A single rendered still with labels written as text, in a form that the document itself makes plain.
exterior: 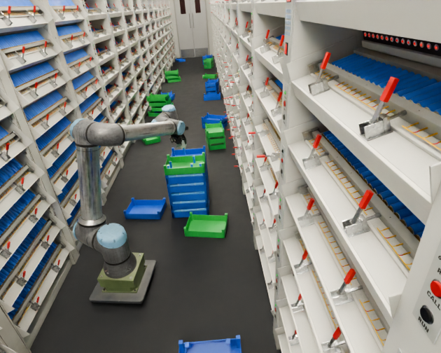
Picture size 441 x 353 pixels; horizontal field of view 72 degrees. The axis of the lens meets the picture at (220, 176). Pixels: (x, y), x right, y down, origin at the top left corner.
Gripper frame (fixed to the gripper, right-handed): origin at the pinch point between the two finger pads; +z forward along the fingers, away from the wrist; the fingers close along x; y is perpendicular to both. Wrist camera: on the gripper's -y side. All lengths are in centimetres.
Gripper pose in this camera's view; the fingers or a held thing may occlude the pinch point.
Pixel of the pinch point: (183, 146)
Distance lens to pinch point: 237.3
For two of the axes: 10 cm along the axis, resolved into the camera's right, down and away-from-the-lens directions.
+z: 1.8, 7.2, 6.7
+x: 8.8, 1.9, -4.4
